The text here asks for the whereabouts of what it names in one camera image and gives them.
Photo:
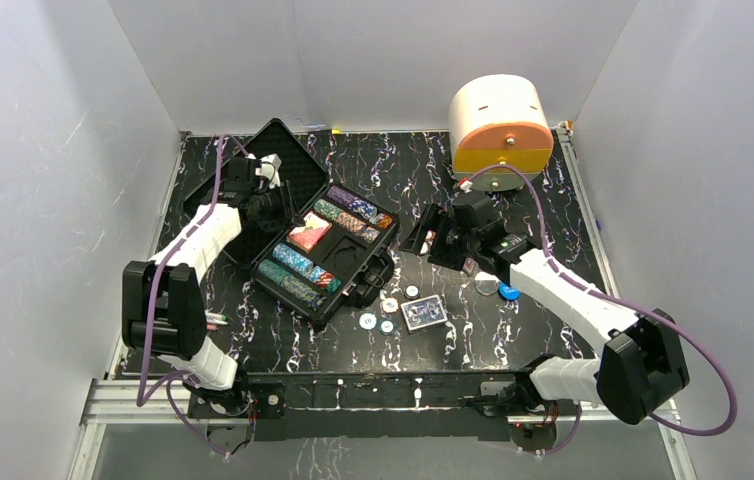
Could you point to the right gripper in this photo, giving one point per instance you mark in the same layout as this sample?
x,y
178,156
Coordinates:
x,y
433,218

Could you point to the blue playing card deck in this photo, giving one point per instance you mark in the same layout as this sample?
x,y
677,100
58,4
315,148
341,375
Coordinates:
x,y
424,312

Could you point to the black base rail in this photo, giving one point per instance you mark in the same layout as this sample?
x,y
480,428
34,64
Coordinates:
x,y
407,404

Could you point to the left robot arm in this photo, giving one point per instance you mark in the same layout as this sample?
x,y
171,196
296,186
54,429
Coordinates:
x,y
163,312

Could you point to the red white poker chip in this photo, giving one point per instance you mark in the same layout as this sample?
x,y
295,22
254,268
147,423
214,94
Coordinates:
x,y
429,237

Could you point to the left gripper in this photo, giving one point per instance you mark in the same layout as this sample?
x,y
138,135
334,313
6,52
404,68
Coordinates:
x,y
280,203

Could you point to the black poker set case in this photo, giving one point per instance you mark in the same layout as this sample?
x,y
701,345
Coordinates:
x,y
349,266

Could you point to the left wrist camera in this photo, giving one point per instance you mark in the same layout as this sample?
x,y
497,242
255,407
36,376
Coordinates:
x,y
268,167

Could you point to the green capped marker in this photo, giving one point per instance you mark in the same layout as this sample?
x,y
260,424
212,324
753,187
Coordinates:
x,y
217,319

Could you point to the clear round button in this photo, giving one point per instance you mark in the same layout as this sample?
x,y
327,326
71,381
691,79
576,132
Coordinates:
x,y
486,285

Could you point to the light blue chip ten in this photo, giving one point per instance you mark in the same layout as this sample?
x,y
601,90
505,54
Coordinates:
x,y
368,321

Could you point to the red white chip hundred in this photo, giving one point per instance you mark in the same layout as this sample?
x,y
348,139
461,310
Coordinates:
x,y
389,305

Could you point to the red playing card deck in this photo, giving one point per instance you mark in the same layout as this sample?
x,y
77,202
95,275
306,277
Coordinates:
x,y
306,237

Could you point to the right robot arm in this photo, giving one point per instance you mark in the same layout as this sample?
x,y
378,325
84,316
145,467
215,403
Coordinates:
x,y
640,363

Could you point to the white round drawer cabinet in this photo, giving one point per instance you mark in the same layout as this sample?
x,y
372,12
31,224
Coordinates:
x,y
497,125

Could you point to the blue round button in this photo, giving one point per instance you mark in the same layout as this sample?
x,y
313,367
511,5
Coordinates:
x,y
507,292

